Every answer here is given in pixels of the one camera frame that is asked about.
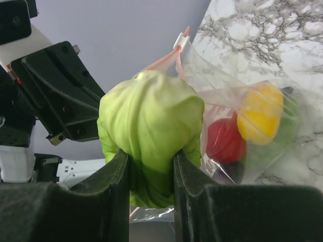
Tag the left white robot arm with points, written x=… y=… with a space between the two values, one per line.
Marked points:
x=23 y=165

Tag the green toy cabbage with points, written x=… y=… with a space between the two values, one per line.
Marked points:
x=151 y=117

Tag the clear zip top bag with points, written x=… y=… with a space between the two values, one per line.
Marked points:
x=223 y=96

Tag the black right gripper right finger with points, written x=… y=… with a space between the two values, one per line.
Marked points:
x=207 y=211

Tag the red toy tomato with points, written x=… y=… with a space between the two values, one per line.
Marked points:
x=224 y=142

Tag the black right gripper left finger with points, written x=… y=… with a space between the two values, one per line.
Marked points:
x=96 y=209

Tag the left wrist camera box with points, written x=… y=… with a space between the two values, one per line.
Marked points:
x=18 y=36

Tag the purple toy eggplant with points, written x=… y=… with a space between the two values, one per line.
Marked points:
x=231 y=173

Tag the green toy grapes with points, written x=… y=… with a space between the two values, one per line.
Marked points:
x=284 y=137

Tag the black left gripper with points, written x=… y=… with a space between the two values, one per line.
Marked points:
x=60 y=92

